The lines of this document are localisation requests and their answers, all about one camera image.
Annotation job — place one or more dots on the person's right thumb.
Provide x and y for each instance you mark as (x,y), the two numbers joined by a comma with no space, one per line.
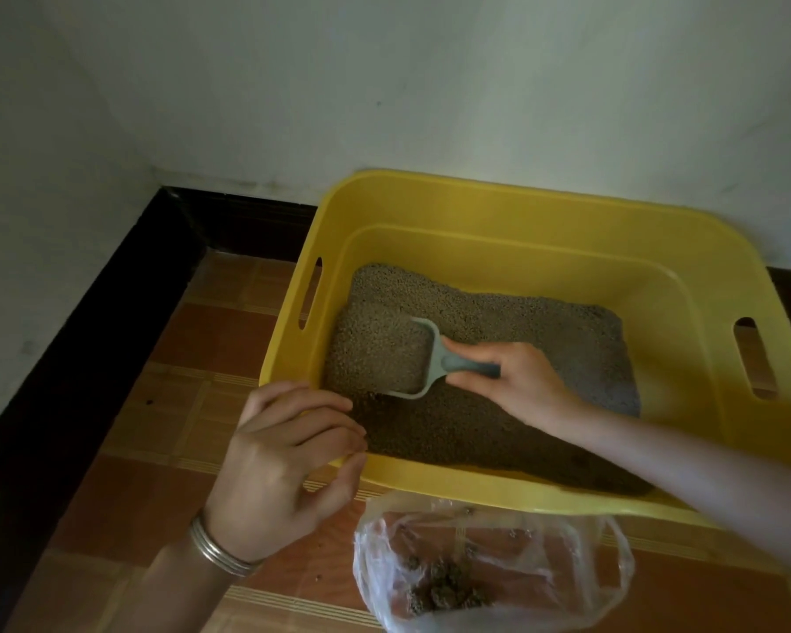
(478,349)

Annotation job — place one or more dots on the person's left thumb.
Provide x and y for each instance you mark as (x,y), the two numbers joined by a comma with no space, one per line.
(349,481)

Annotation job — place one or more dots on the person's left middle finger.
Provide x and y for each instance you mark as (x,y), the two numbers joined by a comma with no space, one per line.
(316,423)

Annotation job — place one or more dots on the grey plastic litter scoop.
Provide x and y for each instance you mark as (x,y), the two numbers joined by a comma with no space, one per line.
(443,362)

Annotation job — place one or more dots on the person's left hand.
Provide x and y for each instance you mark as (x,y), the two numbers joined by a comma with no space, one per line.
(263,481)

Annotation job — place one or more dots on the grey cat litter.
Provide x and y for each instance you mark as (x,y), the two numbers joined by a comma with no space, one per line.
(567,342)

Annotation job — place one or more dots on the clumps of used litter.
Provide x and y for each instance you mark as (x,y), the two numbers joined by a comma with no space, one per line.
(448,590)

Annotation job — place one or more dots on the clear plastic bag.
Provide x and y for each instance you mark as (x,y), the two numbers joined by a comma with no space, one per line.
(560,573)

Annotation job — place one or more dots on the person's right hand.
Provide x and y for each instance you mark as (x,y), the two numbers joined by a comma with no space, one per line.
(530,388)

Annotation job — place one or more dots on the person's right forearm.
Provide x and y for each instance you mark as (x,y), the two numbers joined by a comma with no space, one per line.
(699,481)

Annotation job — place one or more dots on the yellow plastic litter box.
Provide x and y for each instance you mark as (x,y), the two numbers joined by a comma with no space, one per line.
(501,217)

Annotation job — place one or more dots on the person's left forearm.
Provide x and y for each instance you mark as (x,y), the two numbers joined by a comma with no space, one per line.
(171,593)

